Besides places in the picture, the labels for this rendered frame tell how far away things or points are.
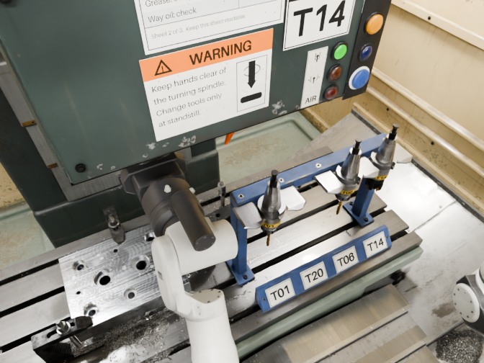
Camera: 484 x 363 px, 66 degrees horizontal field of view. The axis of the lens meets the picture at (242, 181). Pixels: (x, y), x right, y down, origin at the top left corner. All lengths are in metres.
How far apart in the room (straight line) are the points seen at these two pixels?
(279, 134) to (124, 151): 1.62
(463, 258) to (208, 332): 1.04
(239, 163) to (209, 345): 1.34
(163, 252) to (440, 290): 1.05
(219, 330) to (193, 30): 0.42
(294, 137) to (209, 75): 1.60
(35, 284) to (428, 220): 1.29
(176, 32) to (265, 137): 1.63
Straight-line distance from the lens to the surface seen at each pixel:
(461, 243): 1.48
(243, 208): 0.84
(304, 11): 0.47
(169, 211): 0.59
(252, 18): 0.44
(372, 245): 1.18
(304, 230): 1.21
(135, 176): 0.67
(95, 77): 0.40
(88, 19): 0.38
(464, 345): 1.47
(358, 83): 0.58
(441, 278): 1.43
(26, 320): 1.20
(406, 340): 1.33
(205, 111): 0.46
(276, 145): 1.96
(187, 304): 0.57
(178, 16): 0.40
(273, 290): 1.04
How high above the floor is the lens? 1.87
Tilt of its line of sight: 47 degrees down
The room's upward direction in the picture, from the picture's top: straight up
